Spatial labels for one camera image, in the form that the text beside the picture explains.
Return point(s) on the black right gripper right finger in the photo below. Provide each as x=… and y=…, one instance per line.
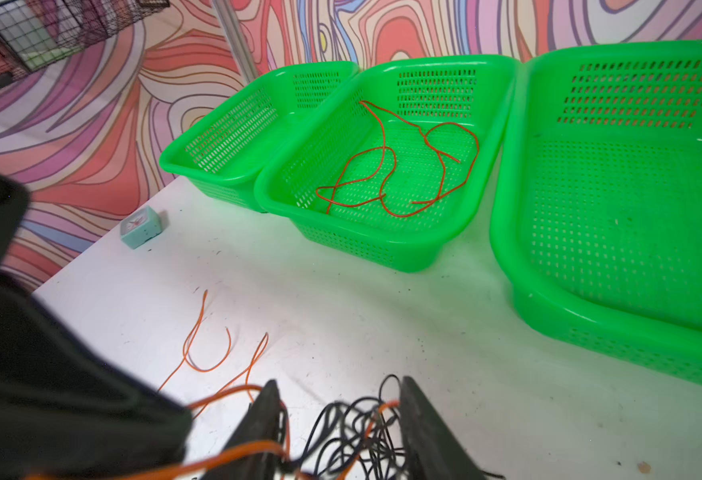
x=431, y=449

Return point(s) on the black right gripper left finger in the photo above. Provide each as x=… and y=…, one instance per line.
x=262, y=422

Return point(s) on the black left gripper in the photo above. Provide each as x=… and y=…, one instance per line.
x=64, y=411

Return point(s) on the small green alarm clock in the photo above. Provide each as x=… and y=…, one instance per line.
x=140, y=227

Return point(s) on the left green plastic basket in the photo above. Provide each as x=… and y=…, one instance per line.
x=223, y=153

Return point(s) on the green plastic basket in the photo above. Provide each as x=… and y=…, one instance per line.
x=394, y=165
x=597, y=217
x=223, y=153

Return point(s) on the middle green plastic basket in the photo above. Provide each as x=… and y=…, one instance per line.
x=394, y=165

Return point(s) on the right green plastic basket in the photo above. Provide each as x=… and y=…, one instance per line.
x=597, y=217

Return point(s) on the black wire basket left wall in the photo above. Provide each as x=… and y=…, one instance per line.
x=36, y=34

